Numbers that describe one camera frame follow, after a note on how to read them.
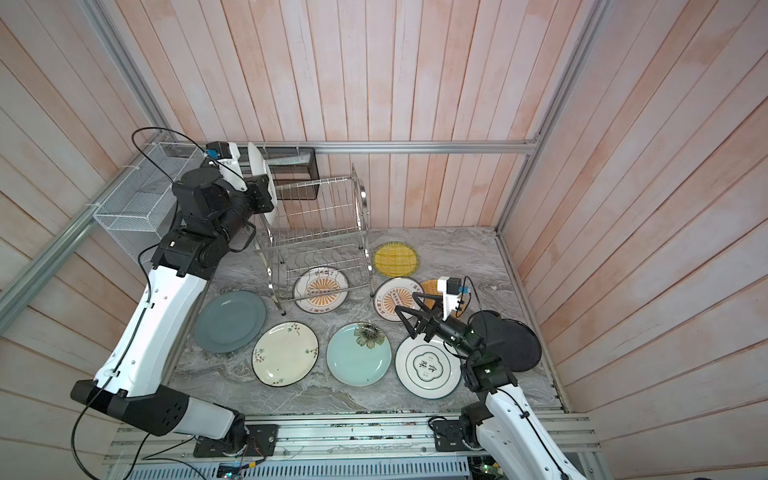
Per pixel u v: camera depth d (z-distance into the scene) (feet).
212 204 1.47
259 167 2.15
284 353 2.89
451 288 2.01
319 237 2.51
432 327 2.02
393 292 3.31
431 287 3.32
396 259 3.63
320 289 3.28
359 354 2.91
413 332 2.04
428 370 2.79
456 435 2.40
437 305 2.31
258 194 1.80
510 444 1.87
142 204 2.46
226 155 1.74
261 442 2.40
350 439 2.45
